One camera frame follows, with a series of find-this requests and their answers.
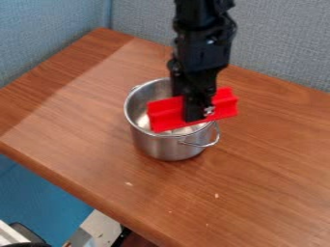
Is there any white table leg frame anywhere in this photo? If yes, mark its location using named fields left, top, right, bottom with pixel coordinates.
left=61, top=210, right=123, bottom=247

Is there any red rectangular block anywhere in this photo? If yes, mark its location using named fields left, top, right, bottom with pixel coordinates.
left=147, top=87, right=238, bottom=133

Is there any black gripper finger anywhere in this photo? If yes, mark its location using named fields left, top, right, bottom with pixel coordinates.
left=183, top=69, right=219, bottom=123
left=170, top=66, right=186, bottom=96

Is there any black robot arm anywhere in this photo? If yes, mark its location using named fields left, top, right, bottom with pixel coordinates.
left=167, top=0, right=238, bottom=123

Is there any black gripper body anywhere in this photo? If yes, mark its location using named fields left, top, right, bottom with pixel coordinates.
left=167, top=23, right=238, bottom=76

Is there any stainless steel pot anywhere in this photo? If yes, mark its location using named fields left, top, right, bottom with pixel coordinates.
left=124, top=77, right=220, bottom=161

